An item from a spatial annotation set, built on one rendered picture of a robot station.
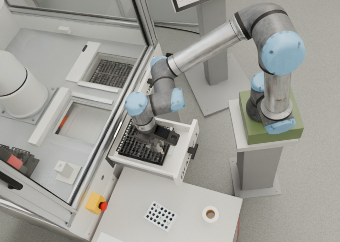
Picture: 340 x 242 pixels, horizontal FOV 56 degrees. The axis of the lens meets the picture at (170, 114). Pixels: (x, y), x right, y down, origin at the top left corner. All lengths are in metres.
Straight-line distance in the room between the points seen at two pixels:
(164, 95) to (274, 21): 0.40
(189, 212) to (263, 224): 0.86
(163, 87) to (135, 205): 0.65
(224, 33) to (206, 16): 1.07
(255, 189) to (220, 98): 0.76
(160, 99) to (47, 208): 0.54
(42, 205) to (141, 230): 0.48
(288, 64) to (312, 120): 1.62
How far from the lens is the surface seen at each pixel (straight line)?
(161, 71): 1.12
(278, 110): 1.23
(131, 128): 1.56
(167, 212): 1.44
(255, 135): 1.49
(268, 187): 2.28
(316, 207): 2.31
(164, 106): 1.05
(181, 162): 1.36
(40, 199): 1.17
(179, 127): 1.51
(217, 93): 2.61
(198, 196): 1.48
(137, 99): 1.05
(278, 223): 2.25
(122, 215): 1.53
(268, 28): 0.97
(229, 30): 1.06
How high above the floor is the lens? 2.17
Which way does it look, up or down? 57 degrees down
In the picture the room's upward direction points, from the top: 18 degrees counter-clockwise
